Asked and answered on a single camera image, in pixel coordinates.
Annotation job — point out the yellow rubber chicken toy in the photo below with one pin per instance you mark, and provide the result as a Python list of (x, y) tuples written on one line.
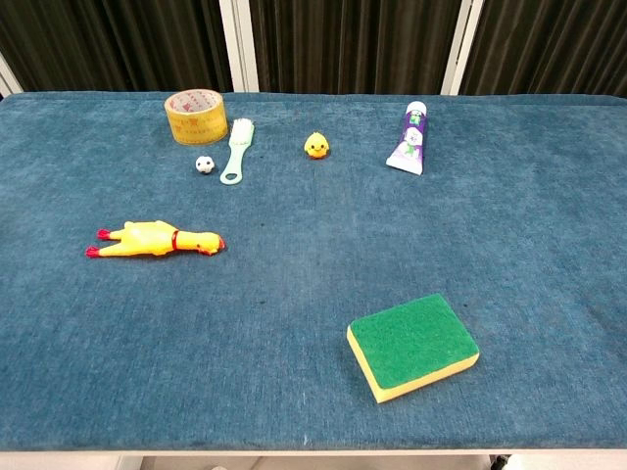
[(142, 240)]

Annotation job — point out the small yellow rubber duck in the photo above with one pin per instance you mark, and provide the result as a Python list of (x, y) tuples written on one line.
[(316, 145)]

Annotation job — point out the blue table cloth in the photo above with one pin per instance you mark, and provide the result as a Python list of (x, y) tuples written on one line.
[(313, 274)]

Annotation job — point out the mint green brush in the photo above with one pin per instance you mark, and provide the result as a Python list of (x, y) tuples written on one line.
[(237, 147)]

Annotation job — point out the mini soccer ball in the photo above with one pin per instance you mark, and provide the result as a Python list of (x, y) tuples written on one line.
[(205, 165)]

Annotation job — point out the purple white toothpaste tube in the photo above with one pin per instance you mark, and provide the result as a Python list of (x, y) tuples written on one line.
[(409, 147)]

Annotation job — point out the green yellow sponge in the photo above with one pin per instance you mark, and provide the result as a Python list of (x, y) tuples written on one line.
[(411, 338)]

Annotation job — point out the clear yellow tape roll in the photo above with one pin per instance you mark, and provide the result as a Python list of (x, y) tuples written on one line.
[(196, 129)]

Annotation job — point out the dark curtain panel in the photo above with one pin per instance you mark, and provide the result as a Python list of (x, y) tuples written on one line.
[(112, 44), (352, 44), (548, 44)]

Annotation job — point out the white frame post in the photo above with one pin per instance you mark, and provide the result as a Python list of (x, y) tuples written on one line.
[(9, 78), (240, 44), (460, 49)]

